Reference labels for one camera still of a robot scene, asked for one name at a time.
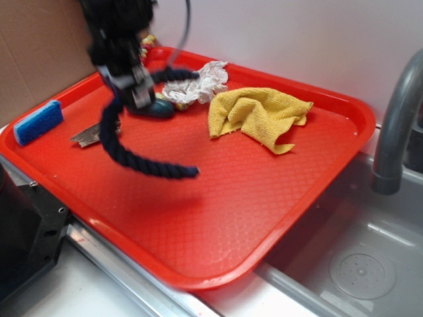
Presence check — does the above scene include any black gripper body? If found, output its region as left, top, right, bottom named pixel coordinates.
left=77, top=0, right=158, bottom=87

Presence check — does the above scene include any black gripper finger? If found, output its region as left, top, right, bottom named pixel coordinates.
left=97, top=65, right=129, bottom=106
left=127, top=73, right=155, bottom=109

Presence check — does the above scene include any dark blue twisted rope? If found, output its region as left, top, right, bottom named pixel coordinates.
left=100, top=66, right=201, bottom=181

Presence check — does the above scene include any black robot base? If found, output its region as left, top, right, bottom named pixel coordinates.
left=1, top=167, right=69, bottom=304

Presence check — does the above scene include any dark teal oval soap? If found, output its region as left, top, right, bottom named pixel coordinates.
left=128, top=98, right=174, bottom=119

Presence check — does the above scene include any brown wood piece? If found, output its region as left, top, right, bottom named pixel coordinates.
left=70, top=119, right=122, bottom=148

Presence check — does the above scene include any brown cardboard panel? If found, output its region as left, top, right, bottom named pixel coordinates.
left=1, top=1, right=95, bottom=126

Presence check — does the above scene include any crumpled white paper towel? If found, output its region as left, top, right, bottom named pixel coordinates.
left=162, top=61, right=229, bottom=104

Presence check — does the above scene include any blue sponge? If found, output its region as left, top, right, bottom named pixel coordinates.
left=13, top=100, right=63, bottom=146

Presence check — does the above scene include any yellow microfibre cloth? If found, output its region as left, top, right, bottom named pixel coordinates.
left=208, top=87, right=314, bottom=155

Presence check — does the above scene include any red plastic tray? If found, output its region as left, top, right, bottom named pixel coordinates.
left=1, top=64, right=375, bottom=291

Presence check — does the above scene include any grey faucet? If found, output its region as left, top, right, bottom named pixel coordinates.
left=371, top=50, right=422, bottom=195

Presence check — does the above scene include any grey plastic sink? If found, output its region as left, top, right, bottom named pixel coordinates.
left=198, top=123, right=423, bottom=317

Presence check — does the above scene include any multicolour twisted rope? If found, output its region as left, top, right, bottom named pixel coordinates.
left=139, top=34, right=189, bottom=112

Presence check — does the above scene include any black cable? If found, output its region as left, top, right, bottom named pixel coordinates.
left=169, top=0, right=192, bottom=63

